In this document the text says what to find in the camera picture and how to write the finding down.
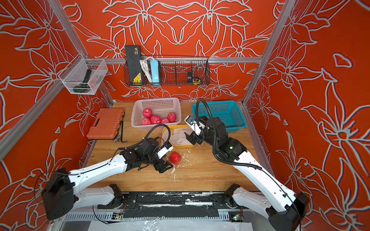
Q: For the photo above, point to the teal plastic basket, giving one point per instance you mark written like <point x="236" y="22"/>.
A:
<point x="229" y="113"/>

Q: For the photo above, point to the black yellow device box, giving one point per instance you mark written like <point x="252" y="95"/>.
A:
<point x="133" y="57"/>

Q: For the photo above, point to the orange tool case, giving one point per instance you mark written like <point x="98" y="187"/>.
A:
<point x="106" y="125"/>

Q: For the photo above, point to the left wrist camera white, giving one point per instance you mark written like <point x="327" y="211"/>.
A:
<point x="163" y="151"/>

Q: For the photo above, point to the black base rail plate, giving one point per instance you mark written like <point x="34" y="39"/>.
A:
<point x="173" y="205"/>

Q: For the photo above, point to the clear acrylic wall box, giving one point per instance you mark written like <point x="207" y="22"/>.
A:
<point x="73" y="74"/>

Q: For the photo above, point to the pink plastic basket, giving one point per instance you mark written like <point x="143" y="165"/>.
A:
<point x="159" y="106"/>

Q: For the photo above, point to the netted apple large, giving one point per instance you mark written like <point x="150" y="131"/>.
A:
<point x="147" y="113"/>

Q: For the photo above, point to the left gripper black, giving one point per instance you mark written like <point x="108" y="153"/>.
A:
<point x="159" y="167"/>

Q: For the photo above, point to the black wire wall basket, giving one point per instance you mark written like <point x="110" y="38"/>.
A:
<point x="176" y="70"/>

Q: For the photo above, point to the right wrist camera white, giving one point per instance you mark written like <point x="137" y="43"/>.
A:
<point x="196" y="127"/>

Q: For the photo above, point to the netted apple bottom hidden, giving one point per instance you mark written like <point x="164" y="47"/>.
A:
<point x="175" y="158"/>

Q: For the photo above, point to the light blue power bank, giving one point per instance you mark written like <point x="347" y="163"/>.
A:
<point x="154" y="65"/>

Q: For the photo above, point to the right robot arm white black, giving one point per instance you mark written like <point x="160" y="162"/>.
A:
<point x="281" y="206"/>

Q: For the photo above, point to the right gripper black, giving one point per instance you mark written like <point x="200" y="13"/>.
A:
<point x="194" y="137"/>

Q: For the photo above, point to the dark green tool in box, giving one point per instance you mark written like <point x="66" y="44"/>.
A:
<point x="83" y="87"/>

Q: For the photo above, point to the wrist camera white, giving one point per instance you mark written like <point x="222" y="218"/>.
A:
<point x="163" y="151"/>
<point x="196" y="127"/>

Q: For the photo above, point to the small tape measure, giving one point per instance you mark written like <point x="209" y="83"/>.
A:
<point x="196" y="81"/>

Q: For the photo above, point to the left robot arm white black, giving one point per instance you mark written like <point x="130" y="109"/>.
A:
<point x="69" y="190"/>

